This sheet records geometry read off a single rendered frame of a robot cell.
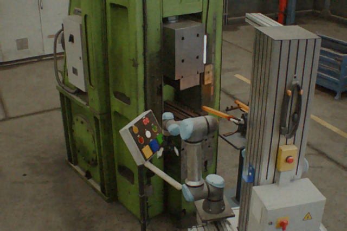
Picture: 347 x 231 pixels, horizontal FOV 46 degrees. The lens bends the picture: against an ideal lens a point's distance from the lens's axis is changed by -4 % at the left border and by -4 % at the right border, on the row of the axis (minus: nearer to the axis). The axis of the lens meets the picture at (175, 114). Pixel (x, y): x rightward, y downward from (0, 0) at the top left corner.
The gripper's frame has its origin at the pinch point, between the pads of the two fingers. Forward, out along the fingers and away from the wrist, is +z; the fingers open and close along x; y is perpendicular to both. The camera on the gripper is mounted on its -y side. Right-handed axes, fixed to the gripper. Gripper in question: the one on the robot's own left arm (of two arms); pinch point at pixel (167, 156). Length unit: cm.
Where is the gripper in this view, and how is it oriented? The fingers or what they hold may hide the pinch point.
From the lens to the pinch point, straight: 308.0
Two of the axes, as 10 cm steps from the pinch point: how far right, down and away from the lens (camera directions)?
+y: 2.2, 4.3, -8.8
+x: 9.8, -1.0, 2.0
